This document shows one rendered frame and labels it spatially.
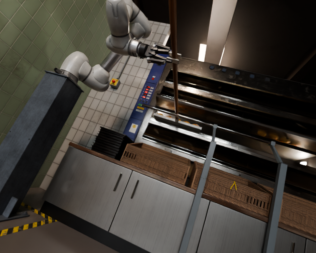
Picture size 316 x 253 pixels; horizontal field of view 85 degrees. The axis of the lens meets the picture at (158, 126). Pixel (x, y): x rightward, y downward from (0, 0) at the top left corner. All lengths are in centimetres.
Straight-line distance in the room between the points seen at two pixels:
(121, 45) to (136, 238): 124
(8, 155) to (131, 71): 162
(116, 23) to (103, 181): 108
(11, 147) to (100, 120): 104
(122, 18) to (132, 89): 136
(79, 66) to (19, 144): 70
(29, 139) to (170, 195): 103
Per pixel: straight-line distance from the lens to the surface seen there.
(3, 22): 175
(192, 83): 218
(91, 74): 161
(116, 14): 102
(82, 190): 154
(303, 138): 217
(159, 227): 138
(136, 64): 249
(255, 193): 150
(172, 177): 140
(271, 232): 143
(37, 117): 144
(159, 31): 280
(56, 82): 149
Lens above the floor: 57
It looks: 15 degrees up
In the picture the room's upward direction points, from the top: 21 degrees clockwise
